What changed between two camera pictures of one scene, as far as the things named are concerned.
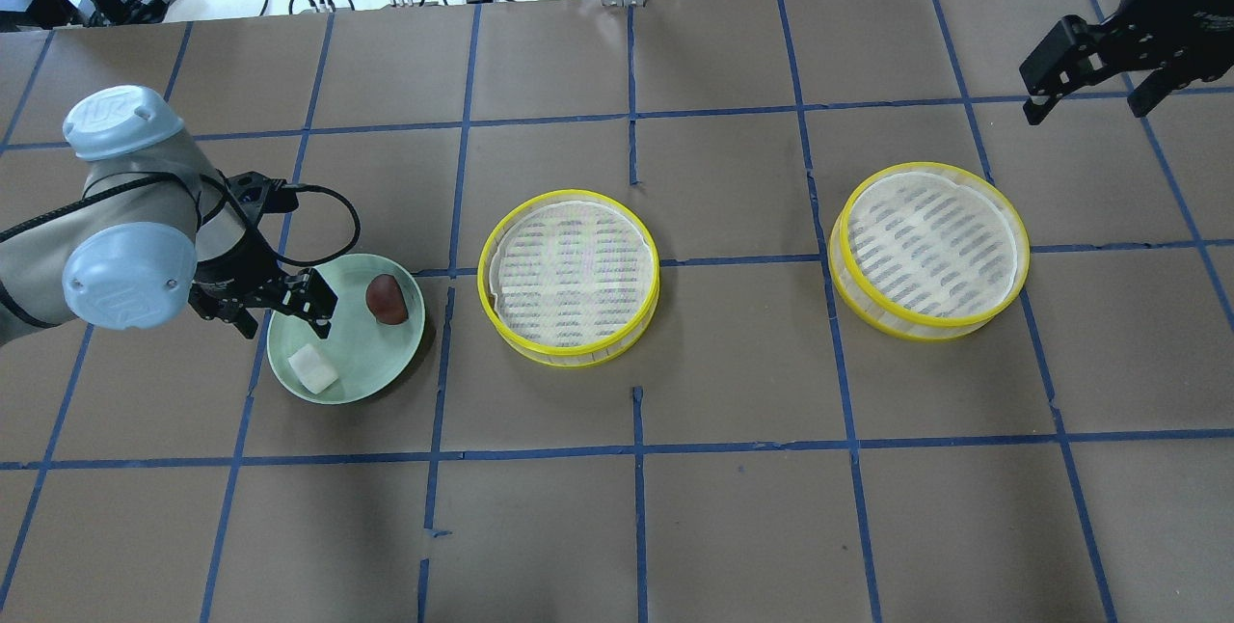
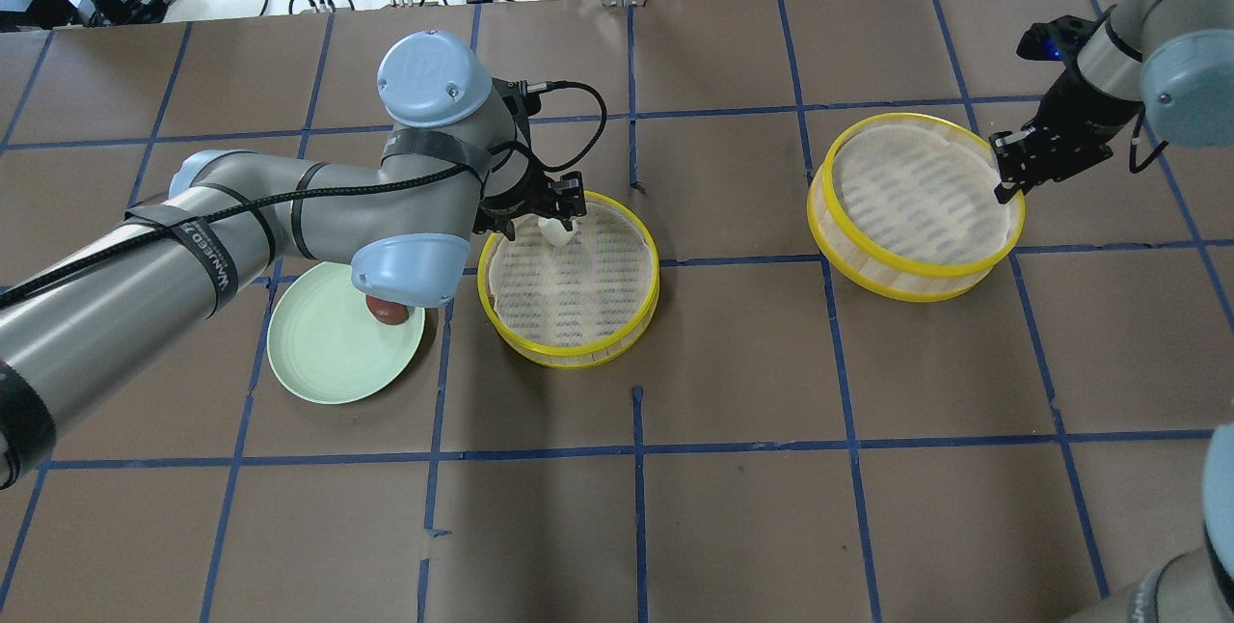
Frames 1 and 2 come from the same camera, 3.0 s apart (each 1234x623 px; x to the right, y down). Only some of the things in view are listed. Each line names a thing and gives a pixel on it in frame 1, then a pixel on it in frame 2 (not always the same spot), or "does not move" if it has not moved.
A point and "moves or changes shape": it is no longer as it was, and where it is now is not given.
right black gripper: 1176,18 → 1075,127
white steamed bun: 310,371 → 555,232
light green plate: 365,355 does not move
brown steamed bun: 386,300 does not move
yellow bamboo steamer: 923,252 moves or changes shape
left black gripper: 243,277 → 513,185
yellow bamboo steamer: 567,277 does not move
